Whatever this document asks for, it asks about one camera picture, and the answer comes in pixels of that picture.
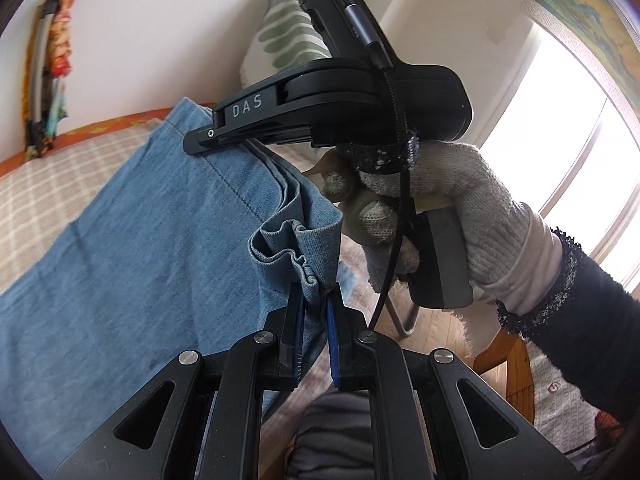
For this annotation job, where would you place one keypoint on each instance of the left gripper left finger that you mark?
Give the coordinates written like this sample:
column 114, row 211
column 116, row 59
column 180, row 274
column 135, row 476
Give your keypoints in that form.
column 199, row 416

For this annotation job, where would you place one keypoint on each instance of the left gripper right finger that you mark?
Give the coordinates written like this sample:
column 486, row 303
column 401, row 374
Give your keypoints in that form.
column 432, row 416

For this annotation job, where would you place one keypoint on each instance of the blue denim jeans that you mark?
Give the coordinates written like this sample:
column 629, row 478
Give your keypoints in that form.
column 175, row 253

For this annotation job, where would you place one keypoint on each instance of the right forearm dark sleeve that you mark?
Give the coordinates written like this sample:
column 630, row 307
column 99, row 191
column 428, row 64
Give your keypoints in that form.
column 585, row 322

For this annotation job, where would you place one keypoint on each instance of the right hand white glove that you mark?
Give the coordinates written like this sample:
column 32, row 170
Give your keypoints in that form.
column 510, row 252

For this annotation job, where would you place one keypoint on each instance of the green leaf pattern pillow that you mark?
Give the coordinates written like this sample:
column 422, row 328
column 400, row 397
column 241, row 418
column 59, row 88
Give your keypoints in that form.
column 284, row 39

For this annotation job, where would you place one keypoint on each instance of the wooden stool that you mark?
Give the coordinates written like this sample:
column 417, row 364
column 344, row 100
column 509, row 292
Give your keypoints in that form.
column 520, row 388

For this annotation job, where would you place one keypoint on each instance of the window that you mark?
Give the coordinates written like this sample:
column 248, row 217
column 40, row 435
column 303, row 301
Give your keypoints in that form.
column 562, row 147

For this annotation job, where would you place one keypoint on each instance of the orange floral mattress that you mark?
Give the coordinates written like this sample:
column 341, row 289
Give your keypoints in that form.
column 89, row 132

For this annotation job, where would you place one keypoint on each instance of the plaid bed cover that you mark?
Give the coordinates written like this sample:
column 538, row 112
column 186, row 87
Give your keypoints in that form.
column 41, row 197

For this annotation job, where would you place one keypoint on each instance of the orange floral cloth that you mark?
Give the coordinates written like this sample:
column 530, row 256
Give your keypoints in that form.
column 59, row 54

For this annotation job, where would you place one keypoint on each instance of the folded silver tripod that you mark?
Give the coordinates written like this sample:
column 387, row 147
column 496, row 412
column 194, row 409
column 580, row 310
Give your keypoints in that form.
column 37, row 93

